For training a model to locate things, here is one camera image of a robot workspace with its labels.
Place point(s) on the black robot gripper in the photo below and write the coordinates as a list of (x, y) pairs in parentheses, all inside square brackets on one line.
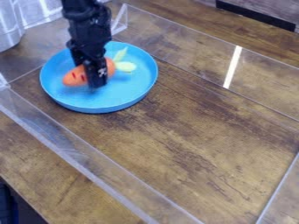
[(89, 34)]

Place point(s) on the orange toy carrot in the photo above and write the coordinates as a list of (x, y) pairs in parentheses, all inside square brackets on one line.
[(75, 77)]

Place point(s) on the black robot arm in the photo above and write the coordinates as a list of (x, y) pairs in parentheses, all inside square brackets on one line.
[(89, 33)]

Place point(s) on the blue round plastic tray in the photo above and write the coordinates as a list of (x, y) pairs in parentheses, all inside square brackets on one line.
[(125, 88)]

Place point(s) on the white checked curtain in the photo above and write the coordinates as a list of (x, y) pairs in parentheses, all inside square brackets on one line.
[(23, 14)]

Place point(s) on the dark baseboard strip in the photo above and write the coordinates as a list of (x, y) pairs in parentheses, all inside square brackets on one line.
[(276, 22)]

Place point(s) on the clear acrylic barrier wall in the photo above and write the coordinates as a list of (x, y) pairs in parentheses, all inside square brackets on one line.
[(197, 153)]

